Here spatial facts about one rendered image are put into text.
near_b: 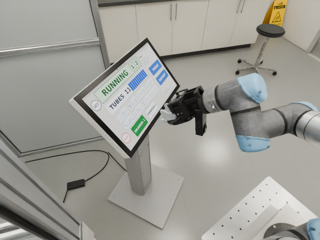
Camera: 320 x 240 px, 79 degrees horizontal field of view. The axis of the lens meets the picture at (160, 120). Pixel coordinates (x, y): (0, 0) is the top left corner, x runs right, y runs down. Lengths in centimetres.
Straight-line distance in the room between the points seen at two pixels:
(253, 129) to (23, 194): 49
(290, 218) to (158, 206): 100
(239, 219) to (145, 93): 67
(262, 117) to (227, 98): 10
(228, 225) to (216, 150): 120
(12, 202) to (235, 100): 49
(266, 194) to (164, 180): 94
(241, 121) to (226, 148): 157
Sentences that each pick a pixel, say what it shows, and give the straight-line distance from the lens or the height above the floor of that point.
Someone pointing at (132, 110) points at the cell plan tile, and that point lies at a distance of 82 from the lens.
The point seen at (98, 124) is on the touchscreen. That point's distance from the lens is 73.
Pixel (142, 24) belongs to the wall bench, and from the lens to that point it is 289.
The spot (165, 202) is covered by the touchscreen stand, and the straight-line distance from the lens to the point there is 169.
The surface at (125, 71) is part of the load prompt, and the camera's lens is 87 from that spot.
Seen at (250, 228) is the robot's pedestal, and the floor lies 76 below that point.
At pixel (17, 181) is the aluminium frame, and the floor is 132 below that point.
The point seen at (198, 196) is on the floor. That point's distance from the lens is 178.
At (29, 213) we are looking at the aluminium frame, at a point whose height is 127.
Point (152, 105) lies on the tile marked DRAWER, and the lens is 91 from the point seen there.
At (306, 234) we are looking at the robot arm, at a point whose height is 104.
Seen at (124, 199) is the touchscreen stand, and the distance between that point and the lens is 172.
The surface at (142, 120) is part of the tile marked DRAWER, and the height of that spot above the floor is 101.
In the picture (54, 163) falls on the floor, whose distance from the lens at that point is 213.
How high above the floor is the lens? 163
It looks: 47 degrees down
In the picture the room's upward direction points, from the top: straight up
